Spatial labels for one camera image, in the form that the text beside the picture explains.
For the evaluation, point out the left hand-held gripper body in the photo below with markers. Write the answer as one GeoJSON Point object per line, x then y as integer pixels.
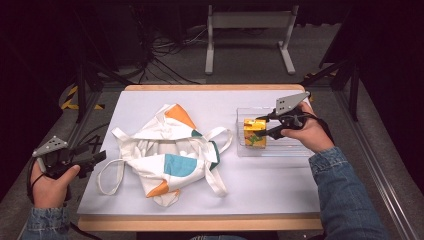
{"type": "Point", "coordinates": [51, 146]}

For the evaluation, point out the white metal frame stand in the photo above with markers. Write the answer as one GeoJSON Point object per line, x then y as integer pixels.
{"type": "Point", "coordinates": [250, 20]}

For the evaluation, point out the white patterned tote bag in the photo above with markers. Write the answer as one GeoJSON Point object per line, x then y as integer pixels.
{"type": "Point", "coordinates": [173, 166]}

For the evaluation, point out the person's right hand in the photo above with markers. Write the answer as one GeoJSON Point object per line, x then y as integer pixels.
{"type": "Point", "coordinates": [310, 136]}

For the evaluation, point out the yellow juice carton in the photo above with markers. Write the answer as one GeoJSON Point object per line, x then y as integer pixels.
{"type": "Point", "coordinates": [255, 133]}

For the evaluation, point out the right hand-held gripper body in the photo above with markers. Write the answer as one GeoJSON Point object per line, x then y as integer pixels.
{"type": "Point", "coordinates": [290, 103]}

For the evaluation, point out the person's denim trousers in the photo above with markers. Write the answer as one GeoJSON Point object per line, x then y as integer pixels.
{"type": "Point", "coordinates": [216, 238]}

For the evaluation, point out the yellow black hazard tape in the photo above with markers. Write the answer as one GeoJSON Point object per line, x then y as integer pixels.
{"type": "Point", "coordinates": [68, 103]}

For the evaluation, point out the person's left hand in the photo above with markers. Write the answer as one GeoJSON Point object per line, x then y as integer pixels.
{"type": "Point", "coordinates": [50, 191]}

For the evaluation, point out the black metal stand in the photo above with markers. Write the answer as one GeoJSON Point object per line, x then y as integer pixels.
{"type": "Point", "coordinates": [81, 90]}
{"type": "Point", "coordinates": [353, 93]}

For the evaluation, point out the clear plastic tray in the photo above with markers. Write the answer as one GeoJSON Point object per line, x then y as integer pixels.
{"type": "Point", "coordinates": [286, 148]}

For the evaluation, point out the white table mat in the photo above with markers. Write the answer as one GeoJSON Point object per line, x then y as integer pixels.
{"type": "Point", "coordinates": [266, 186]}

